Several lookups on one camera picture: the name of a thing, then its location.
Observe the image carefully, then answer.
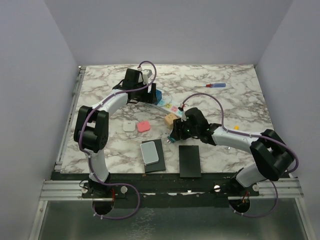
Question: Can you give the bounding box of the white folding plug adapter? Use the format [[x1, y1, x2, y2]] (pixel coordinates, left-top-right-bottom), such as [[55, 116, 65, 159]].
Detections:
[[122, 121, 136, 132]]

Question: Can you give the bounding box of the blue cube socket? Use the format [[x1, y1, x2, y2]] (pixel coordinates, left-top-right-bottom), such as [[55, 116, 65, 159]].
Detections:
[[152, 89, 162, 105]]

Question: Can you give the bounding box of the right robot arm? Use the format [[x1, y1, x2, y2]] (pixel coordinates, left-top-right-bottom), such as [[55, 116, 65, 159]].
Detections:
[[168, 107, 295, 196]]

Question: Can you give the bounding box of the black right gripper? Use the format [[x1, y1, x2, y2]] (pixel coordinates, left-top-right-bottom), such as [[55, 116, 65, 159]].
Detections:
[[169, 117, 199, 141]]

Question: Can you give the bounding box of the black slab under power bank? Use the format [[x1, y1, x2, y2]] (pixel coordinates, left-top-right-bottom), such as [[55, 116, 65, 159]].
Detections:
[[140, 139, 166, 174]]

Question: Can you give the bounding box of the pink plug adapter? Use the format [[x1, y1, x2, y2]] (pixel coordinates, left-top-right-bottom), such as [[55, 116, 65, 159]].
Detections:
[[136, 121, 151, 133]]

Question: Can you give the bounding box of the aluminium table edge rail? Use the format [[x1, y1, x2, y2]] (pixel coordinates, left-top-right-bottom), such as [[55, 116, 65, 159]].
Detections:
[[54, 66, 87, 172]]

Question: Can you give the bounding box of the blue red screwdriver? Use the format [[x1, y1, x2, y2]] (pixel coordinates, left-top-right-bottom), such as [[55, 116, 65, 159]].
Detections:
[[195, 83, 226, 88]]

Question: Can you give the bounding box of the black rectangular slab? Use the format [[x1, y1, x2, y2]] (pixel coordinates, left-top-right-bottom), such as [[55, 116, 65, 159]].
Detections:
[[178, 145, 202, 178]]

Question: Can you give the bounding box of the white power strip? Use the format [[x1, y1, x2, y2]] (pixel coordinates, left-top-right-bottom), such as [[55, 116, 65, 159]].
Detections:
[[152, 98, 182, 118]]

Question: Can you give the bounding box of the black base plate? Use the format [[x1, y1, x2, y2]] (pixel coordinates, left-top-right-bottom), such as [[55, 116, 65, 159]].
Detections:
[[51, 172, 259, 213]]

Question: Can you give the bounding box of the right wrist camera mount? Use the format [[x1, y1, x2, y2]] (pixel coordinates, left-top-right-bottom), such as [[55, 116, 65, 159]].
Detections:
[[178, 103, 187, 122]]

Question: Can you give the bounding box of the teal USB charger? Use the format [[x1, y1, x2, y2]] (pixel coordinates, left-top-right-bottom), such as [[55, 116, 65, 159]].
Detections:
[[166, 135, 176, 144]]

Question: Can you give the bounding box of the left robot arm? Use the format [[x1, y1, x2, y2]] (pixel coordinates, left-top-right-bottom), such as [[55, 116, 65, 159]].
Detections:
[[73, 67, 158, 198]]

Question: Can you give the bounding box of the grey white power bank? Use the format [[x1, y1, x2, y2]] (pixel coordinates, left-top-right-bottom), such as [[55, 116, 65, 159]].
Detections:
[[140, 141, 159, 166]]

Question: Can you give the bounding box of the beige cube socket adapter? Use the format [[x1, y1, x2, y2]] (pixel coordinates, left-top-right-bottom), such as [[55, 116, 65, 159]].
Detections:
[[164, 113, 177, 130]]

